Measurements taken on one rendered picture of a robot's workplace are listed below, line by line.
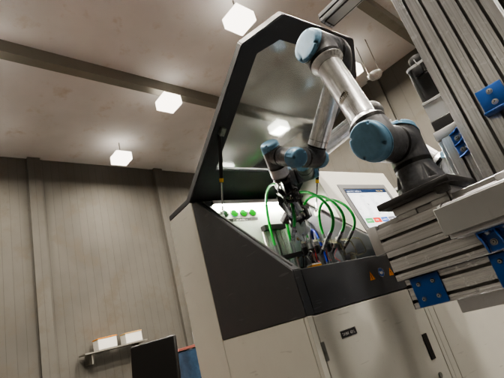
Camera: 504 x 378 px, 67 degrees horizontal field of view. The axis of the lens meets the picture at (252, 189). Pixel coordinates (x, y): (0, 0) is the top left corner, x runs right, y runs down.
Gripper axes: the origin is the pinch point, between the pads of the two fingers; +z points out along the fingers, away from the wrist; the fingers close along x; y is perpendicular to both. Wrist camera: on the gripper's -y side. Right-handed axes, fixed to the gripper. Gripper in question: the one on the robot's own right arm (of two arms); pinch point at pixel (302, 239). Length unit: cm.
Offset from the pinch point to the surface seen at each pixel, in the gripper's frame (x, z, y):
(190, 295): -33, 7, -57
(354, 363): -18, 51, 23
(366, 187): 77, -31, -9
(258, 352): -33, 40, -10
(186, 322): 381, -42, -925
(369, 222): 58, -6, -3
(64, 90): 47, -536, -590
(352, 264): -1.0, 18.4, 23.2
